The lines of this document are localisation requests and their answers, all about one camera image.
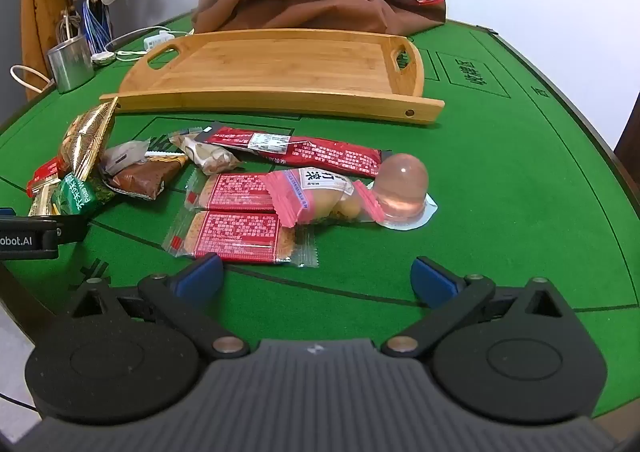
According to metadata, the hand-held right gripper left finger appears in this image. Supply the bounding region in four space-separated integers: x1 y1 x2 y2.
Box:
62 252 251 360

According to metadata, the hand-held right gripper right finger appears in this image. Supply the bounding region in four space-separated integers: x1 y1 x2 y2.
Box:
381 255 576 359

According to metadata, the green pea packet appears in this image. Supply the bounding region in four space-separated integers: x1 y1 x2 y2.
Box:
52 173 103 215

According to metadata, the small gold packet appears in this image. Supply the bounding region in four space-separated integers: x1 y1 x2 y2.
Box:
29 182 63 217

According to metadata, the small red packet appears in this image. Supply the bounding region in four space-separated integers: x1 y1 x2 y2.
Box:
26 157 71 198

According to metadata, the red label cracker packet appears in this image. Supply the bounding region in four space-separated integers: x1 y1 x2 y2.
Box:
184 171 281 213
162 209 320 267

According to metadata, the brown cake packet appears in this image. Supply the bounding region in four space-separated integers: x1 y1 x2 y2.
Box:
102 157 188 200

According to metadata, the gold patterned snack packet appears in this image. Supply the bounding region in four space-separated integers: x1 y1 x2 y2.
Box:
59 97 118 180

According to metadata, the pink jelly cup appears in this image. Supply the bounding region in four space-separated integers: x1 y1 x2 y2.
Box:
370 152 438 232

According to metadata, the beige nut candy packet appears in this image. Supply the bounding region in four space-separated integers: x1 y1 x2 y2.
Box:
169 129 242 175

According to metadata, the pink pastry packet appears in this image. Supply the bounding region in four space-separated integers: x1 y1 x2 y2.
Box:
265 167 383 228

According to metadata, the long red snack packet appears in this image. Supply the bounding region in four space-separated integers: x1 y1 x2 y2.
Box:
200 122 383 179

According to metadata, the wooden tray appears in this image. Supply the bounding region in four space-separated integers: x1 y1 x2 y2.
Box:
99 28 446 126

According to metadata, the metal cup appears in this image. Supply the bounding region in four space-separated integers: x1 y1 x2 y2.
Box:
11 35 96 94

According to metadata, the dark wooden chair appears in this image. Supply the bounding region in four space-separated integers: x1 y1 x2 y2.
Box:
614 97 640 168

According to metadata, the brown cloth bag red trim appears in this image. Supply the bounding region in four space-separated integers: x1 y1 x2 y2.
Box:
192 0 447 37

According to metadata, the white charger with cable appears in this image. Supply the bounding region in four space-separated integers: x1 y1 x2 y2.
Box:
105 26 193 63

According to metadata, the grey cord bundle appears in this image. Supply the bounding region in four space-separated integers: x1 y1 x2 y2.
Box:
56 7 83 43

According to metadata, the blue lanyard bundle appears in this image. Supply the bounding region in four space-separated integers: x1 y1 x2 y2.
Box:
81 0 113 56

